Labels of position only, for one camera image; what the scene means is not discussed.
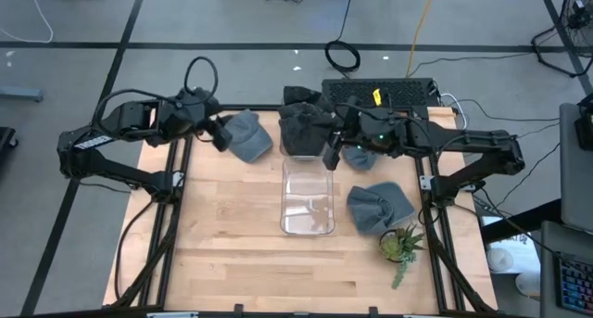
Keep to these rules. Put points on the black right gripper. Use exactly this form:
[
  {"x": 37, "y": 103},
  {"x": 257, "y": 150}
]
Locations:
[{"x": 357, "y": 130}]

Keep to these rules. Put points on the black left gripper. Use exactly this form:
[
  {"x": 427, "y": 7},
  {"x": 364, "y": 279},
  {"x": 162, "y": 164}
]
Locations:
[{"x": 210, "y": 118}]

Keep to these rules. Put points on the light blue-grey cap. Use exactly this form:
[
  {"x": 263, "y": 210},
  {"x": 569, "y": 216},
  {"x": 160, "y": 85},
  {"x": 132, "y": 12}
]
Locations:
[{"x": 248, "y": 137}]

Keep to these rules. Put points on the slate grey cap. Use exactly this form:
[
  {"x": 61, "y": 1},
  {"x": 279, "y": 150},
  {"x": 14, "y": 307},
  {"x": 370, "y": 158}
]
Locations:
[{"x": 377, "y": 209}]

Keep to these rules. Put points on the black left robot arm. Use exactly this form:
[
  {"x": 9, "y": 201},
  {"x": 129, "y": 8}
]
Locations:
[{"x": 116, "y": 172}]

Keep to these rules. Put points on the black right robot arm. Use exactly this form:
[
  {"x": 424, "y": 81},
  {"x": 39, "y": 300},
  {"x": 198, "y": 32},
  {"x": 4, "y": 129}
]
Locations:
[{"x": 463, "y": 137}]

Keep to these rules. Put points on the black perforated computer case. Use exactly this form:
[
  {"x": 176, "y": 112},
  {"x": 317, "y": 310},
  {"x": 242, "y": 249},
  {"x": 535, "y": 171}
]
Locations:
[{"x": 403, "y": 92}]

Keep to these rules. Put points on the clear plastic bin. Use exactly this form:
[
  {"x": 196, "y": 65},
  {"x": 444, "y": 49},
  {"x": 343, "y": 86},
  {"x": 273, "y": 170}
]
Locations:
[{"x": 308, "y": 202}]

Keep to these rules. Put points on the potted green succulent plant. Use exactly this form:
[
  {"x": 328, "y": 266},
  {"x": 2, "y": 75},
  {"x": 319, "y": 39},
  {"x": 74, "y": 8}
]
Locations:
[{"x": 394, "y": 247}]

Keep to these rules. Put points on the black diagonal beam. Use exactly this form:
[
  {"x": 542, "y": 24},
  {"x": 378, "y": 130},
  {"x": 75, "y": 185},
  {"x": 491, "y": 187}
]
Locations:
[{"x": 509, "y": 226}]

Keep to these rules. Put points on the blue-grey floor bar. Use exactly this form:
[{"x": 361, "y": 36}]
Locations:
[{"x": 21, "y": 94}]

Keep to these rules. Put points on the white paper roll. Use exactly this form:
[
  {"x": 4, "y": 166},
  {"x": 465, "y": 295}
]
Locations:
[
  {"x": 528, "y": 284},
  {"x": 499, "y": 260}
]

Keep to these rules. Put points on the black floor object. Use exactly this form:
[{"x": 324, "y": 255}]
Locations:
[{"x": 5, "y": 139}]

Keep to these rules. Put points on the white printed box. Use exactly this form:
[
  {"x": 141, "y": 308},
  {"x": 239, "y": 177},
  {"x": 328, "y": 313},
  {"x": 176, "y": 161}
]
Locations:
[{"x": 523, "y": 255}]

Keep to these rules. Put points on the grey desk with black device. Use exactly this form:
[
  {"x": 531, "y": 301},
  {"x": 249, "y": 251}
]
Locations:
[{"x": 574, "y": 193}]

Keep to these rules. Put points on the black desk device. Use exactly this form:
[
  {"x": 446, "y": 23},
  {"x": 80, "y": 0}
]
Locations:
[{"x": 584, "y": 132}]

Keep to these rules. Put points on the grey desk with keyboard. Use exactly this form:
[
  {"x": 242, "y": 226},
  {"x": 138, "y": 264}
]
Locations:
[{"x": 549, "y": 271}]

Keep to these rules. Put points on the black floor fan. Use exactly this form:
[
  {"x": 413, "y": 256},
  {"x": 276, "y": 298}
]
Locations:
[{"x": 579, "y": 7}]

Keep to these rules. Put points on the backlit rainbow keyboard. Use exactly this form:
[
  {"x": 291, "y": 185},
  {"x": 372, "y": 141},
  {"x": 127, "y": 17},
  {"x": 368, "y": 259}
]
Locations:
[{"x": 576, "y": 285}]

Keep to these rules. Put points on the black aluminium table frame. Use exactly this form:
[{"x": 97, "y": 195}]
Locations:
[{"x": 419, "y": 110}]

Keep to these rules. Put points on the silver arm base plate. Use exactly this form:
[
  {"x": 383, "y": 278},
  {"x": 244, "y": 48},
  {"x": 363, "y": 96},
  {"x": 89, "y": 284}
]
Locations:
[
  {"x": 426, "y": 182},
  {"x": 179, "y": 179}
]

